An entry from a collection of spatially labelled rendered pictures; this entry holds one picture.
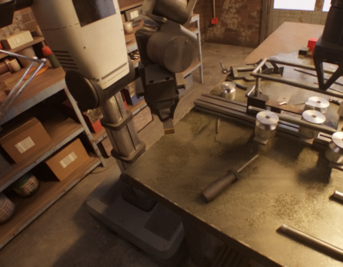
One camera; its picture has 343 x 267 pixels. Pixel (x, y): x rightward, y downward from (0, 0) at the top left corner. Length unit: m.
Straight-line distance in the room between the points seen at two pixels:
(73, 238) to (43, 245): 0.22
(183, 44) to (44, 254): 1.56
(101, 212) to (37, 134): 0.66
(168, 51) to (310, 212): 0.39
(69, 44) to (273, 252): 0.68
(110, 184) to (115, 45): 0.90
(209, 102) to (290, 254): 0.45
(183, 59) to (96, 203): 1.12
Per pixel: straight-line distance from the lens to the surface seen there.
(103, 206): 1.31
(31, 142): 1.56
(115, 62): 0.74
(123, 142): 0.90
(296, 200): 0.49
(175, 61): 0.33
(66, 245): 1.63
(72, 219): 1.70
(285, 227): 0.44
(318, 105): 0.60
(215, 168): 0.51
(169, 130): 0.45
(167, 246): 1.10
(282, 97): 0.69
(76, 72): 0.72
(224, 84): 0.73
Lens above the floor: 1.28
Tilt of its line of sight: 39 degrees down
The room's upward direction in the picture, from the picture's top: 11 degrees counter-clockwise
